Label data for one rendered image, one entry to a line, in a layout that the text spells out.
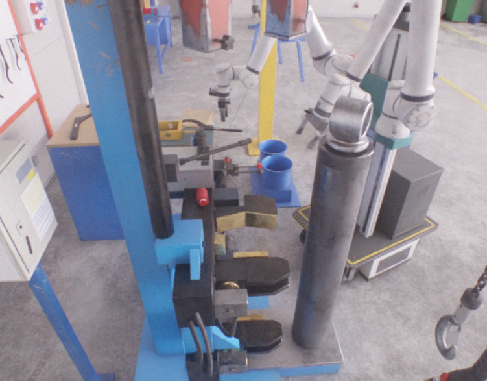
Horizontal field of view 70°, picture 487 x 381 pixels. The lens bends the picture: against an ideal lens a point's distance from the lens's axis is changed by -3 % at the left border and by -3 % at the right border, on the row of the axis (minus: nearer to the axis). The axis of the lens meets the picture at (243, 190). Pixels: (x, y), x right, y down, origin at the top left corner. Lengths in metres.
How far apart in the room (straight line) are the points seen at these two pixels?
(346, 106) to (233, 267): 0.79
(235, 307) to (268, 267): 0.23
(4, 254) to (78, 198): 1.73
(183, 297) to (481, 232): 2.99
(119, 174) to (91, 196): 1.63
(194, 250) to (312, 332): 1.03
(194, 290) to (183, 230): 0.25
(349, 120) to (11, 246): 1.22
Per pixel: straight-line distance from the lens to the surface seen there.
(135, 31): 1.08
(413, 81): 1.83
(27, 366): 2.76
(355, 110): 1.36
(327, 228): 1.59
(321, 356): 2.33
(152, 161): 1.22
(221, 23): 1.06
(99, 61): 1.24
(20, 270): 1.44
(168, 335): 2.18
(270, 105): 4.07
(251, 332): 1.92
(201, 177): 1.81
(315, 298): 1.94
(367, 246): 2.73
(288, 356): 2.30
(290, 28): 1.33
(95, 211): 3.11
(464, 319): 0.92
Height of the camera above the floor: 2.16
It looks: 36 degrees down
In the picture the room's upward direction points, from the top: straight up
